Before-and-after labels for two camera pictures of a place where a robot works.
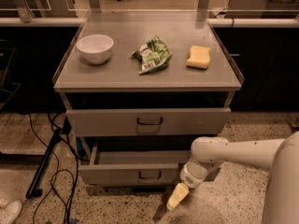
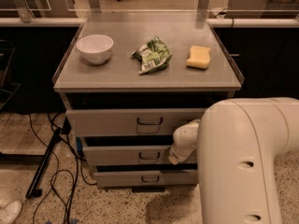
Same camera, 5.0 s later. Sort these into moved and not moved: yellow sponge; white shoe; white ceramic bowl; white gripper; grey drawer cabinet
Moved: white gripper
Not moved: yellow sponge; grey drawer cabinet; white ceramic bowl; white shoe
